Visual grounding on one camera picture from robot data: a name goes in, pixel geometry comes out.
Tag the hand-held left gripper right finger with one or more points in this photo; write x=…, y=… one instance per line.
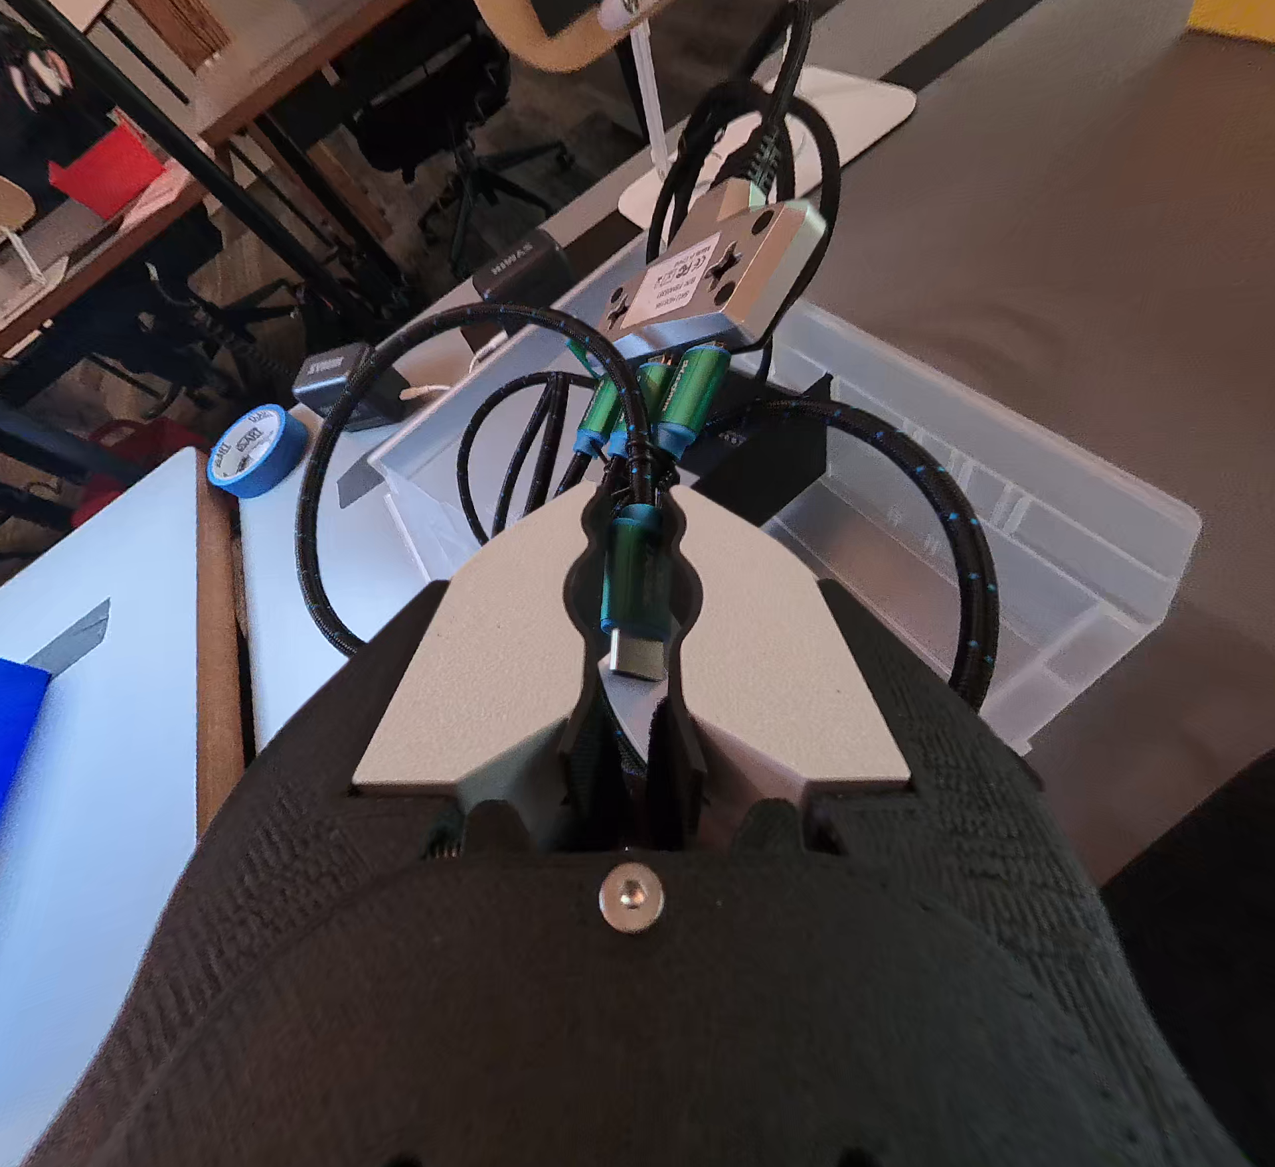
x=798, y=689

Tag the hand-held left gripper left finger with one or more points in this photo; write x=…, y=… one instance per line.
x=488, y=689

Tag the clear plastic bin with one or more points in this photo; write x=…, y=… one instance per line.
x=1076, y=569

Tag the silver HDMI switch box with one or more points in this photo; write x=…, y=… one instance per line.
x=713, y=230

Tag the grey tape strip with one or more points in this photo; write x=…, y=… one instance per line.
x=360, y=485
x=70, y=640

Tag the blue tape roll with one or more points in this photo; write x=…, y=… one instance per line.
x=255, y=450

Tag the black power adapter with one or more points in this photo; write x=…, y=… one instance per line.
x=523, y=267
x=344, y=380

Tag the blue sheet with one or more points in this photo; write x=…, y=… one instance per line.
x=21, y=728

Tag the black office chair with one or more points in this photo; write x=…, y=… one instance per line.
x=449, y=122

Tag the black tripod pole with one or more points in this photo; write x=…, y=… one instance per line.
x=200, y=161

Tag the red box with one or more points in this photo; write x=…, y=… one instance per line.
x=105, y=172

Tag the wooden workbench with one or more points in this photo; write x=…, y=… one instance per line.
x=329, y=22

